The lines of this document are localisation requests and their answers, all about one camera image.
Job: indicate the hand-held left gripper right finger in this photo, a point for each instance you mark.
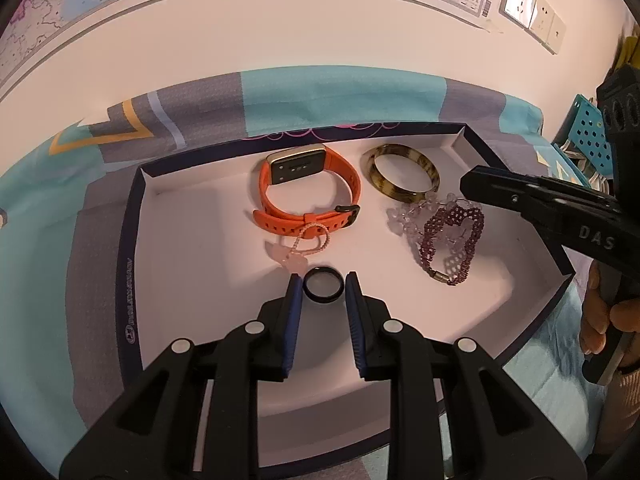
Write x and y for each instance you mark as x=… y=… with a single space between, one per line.
x=354 y=325

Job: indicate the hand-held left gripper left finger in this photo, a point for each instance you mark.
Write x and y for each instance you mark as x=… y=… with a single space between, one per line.
x=294 y=325

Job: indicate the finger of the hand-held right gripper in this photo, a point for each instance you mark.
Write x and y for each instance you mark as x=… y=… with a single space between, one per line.
x=500 y=187

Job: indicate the navy shallow cardboard box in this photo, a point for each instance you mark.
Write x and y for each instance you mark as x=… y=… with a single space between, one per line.
x=200 y=270

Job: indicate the tortoiseshell bangle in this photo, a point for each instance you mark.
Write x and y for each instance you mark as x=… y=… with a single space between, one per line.
x=372 y=180

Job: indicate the orange band smartwatch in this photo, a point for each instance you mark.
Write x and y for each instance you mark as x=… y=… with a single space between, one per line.
x=345 y=170

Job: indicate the person's right hand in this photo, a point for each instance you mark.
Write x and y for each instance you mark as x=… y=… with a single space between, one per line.
x=592 y=310

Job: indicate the blue perforated basket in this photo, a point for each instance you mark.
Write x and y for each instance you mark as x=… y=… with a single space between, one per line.
x=587 y=135

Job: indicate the yellow hanging bag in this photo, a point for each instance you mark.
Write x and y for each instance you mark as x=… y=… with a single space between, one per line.
x=631 y=50

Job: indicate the teal and grey printed blanket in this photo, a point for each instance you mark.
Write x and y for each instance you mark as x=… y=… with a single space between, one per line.
x=60 y=240

